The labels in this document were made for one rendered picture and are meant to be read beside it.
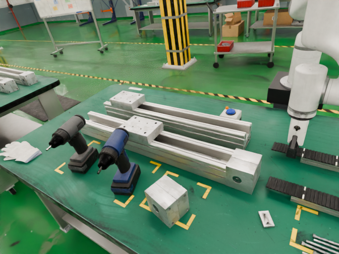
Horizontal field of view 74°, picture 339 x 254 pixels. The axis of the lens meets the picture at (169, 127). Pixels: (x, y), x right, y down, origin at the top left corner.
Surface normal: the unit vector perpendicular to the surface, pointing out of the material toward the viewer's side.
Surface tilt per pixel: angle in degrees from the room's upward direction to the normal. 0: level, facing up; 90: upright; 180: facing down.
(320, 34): 84
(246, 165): 0
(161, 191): 0
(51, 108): 90
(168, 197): 0
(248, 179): 90
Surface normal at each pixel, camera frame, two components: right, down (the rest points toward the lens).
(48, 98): 0.83, 0.22
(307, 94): -0.43, 0.56
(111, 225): -0.14, -0.82
